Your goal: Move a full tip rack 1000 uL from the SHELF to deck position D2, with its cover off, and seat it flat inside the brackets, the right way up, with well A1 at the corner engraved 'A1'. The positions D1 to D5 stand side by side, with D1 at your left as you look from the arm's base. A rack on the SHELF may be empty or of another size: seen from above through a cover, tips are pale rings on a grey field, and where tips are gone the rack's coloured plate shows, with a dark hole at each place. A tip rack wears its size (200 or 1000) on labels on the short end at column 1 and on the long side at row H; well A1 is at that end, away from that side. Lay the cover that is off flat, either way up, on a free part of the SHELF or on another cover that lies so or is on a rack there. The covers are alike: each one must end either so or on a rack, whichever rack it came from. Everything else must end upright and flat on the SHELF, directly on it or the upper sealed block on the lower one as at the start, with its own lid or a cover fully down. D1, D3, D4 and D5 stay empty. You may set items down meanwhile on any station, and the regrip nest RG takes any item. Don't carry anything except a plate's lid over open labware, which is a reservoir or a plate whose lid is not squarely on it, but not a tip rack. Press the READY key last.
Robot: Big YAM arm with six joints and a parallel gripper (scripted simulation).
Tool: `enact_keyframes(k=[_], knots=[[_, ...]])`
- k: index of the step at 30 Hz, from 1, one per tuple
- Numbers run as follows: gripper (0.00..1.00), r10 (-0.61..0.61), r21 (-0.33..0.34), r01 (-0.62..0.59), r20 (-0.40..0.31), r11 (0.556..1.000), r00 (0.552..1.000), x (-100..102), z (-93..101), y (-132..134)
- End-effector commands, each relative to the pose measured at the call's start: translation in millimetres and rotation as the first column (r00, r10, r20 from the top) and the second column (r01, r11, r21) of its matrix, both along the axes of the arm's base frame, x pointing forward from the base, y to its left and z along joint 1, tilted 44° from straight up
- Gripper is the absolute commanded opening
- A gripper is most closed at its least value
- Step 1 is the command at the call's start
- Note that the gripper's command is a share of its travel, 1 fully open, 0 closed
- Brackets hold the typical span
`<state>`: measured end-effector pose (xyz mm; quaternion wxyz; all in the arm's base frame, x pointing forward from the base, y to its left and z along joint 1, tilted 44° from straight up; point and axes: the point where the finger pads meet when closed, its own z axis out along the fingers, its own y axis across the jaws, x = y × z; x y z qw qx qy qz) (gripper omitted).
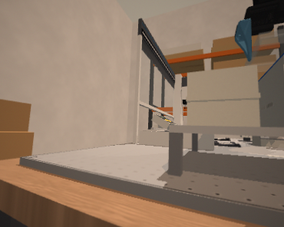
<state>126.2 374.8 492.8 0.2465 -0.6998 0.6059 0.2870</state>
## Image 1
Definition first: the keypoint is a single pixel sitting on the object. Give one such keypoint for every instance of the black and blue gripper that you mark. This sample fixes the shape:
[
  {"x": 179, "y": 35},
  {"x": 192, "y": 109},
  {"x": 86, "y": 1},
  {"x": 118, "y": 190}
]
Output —
[{"x": 262, "y": 17}]

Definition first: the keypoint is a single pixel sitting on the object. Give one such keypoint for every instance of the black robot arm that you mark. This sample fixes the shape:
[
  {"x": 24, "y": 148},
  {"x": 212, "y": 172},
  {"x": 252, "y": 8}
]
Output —
[{"x": 257, "y": 2}]

